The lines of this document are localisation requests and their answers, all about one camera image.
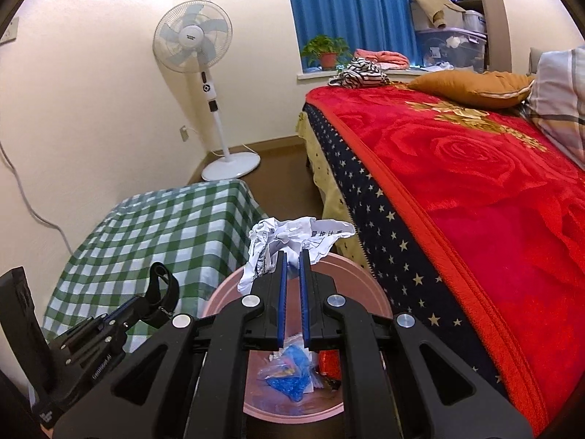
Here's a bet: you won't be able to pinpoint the grey wall cable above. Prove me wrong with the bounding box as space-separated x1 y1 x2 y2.
0 139 71 257

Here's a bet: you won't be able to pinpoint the black white striped cloth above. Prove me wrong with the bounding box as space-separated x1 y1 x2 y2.
328 57 391 90

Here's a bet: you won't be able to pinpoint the green checked tablecloth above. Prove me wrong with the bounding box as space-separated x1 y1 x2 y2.
42 179 270 353

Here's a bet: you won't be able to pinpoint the grey plaid pillow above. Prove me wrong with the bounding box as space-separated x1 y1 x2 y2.
521 46 585 172

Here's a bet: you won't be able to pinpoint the potted green plant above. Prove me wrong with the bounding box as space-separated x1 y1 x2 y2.
300 34 352 71

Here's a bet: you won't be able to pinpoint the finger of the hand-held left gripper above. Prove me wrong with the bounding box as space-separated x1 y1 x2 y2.
98 308 158 345
94 295 154 330

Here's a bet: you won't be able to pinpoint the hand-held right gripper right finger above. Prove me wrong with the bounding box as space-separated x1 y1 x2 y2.
299 250 535 439

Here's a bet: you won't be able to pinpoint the orange pillow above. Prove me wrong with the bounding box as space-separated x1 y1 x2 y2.
408 70 536 109

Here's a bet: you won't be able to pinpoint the yellow bed skirt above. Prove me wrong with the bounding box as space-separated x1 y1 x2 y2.
295 110 380 279

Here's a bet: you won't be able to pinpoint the white standing fan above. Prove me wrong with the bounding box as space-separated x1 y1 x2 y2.
153 1 261 182

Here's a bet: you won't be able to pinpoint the white lidded container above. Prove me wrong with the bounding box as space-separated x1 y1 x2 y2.
461 9 486 34

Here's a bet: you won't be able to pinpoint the blue curtain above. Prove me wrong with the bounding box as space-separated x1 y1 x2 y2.
282 0 446 71

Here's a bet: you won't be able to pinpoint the beige coat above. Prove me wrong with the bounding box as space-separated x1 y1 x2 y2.
409 0 467 30

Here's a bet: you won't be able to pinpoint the red rose blanket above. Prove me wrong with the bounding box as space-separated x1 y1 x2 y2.
304 83 585 437

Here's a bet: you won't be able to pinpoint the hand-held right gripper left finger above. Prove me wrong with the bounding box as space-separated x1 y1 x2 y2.
54 251 288 439

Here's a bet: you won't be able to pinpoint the pink plastic bucket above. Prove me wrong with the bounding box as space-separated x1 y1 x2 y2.
201 256 394 424

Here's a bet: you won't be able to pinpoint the white printed paper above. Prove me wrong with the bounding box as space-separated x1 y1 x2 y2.
238 216 356 297

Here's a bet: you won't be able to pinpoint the clear plastic bag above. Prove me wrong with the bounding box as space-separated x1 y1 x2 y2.
256 345 321 403

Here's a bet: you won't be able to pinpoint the clear storage box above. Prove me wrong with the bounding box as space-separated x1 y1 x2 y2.
416 27 487 73

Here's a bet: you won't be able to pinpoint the folded pink clothes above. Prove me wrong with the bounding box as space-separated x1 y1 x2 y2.
355 48 411 70

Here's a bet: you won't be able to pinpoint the white wall socket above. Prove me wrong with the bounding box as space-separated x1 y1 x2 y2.
0 17 21 46

